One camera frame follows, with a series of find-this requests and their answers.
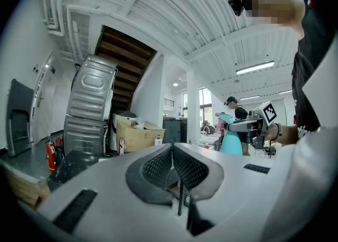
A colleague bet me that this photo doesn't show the white door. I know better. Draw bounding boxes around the white door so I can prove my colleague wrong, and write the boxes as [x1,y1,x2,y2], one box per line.
[30,55,55,143]

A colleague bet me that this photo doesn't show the white ceiling pipes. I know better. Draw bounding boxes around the white ceiling pipes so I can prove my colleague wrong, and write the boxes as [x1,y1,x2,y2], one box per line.
[43,0,80,62]

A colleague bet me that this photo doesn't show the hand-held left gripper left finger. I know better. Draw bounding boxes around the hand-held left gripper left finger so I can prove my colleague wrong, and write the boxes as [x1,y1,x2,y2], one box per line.
[126,143,174,206]

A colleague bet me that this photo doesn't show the person's right forearm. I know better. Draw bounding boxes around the person's right forearm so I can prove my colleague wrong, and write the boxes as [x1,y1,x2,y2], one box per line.
[265,123,301,147]

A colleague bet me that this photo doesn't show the black table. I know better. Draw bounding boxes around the black table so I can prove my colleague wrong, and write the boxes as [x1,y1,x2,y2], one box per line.
[46,150,111,192]

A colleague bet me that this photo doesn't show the teal spray bottle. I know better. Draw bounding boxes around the teal spray bottle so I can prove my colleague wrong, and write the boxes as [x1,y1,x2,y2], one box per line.
[218,113,243,156]

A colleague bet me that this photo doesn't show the long ceiling light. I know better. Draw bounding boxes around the long ceiling light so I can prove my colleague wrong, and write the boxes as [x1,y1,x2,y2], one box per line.
[235,60,276,76]

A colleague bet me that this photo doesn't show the clear plastic bag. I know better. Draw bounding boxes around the clear plastic bag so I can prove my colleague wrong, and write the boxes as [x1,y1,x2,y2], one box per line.
[130,120,145,131]

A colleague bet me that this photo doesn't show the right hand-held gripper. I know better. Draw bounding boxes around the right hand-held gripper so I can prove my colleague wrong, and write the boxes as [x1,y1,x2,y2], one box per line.
[227,100,278,149]

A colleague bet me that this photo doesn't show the large cardboard box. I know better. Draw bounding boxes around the large cardboard box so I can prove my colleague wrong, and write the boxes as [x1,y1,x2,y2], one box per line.
[115,118,166,154]

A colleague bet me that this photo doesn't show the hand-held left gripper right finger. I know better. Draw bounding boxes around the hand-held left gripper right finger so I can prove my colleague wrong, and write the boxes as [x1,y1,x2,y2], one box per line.
[173,143,225,200]

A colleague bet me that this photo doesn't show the stack of wooden boards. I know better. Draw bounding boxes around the stack of wooden boards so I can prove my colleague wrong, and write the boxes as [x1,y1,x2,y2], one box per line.
[0,160,51,208]

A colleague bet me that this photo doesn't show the person's head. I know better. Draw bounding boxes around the person's head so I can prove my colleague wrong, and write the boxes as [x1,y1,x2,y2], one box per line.
[244,0,307,38]

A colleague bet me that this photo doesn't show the black head camera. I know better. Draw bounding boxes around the black head camera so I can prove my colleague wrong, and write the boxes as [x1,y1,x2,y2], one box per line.
[228,0,246,17]

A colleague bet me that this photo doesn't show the black cabinet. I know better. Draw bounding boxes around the black cabinet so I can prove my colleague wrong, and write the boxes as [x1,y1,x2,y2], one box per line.
[162,116,189,144]

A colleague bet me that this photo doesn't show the wooden staircase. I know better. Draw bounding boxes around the wooden staircase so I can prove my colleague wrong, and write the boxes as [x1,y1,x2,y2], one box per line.
[94,25,157,114]

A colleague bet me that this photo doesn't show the window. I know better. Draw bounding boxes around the window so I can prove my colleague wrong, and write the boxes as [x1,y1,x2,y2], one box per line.
[182,87,213,125]

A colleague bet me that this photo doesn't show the pink appliance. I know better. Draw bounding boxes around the pink appliance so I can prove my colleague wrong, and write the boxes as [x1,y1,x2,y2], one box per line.
[214,112,228,134]

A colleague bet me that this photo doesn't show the person's black t-shirt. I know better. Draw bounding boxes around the person's black t-shirt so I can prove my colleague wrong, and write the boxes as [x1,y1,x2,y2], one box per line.
[291,0,336,139]

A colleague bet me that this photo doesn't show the grey washing machine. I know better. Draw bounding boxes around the grey washing machine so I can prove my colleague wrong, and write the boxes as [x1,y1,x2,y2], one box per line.
[63,115,108,157]
[66,54,118,122]

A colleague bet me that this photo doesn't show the beaded wrist bracelet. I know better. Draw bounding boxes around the beaded wrist bracelet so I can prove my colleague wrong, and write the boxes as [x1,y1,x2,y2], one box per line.
[271,122,283,143]

